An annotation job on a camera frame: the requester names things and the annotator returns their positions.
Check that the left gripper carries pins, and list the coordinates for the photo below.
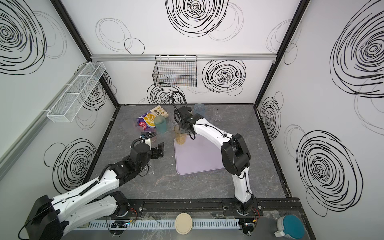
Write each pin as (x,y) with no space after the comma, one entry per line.
(156,151)

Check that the yellow drinking glass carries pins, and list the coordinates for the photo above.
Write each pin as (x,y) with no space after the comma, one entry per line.
(180,137)

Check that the blue drinking glass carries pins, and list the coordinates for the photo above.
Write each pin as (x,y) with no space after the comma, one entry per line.
(200,109)

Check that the teal drinking glass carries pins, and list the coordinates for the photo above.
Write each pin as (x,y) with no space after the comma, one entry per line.
(160,124)

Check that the lilac plastic tray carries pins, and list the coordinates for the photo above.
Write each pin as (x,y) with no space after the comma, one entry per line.
(197,156)

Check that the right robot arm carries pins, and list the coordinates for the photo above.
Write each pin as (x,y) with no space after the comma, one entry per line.
(235,156)

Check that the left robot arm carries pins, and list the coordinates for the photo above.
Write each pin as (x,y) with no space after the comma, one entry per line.
(52,218)

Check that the pink drinking glass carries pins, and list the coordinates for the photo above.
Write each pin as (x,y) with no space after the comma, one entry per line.
(151,130)

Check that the colourful snack bag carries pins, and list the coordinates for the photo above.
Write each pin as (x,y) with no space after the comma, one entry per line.
(146,121)

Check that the clear glass far right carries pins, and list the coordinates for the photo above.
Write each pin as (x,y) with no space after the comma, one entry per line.
(218,113)

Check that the beige round lid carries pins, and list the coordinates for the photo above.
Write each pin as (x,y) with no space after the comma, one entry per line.
(183,223)

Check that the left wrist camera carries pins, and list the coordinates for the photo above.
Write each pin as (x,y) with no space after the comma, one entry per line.
(147,135)

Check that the black wire basket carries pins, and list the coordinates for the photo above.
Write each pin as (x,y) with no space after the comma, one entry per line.
(176,70)

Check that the white slotted cable duct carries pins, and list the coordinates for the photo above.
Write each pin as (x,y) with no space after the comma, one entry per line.
(198,224)

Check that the white mesh wall shelf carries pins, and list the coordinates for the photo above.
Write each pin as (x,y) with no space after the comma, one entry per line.
(76,93)

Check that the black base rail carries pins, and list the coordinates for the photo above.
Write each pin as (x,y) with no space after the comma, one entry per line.
(225,207)

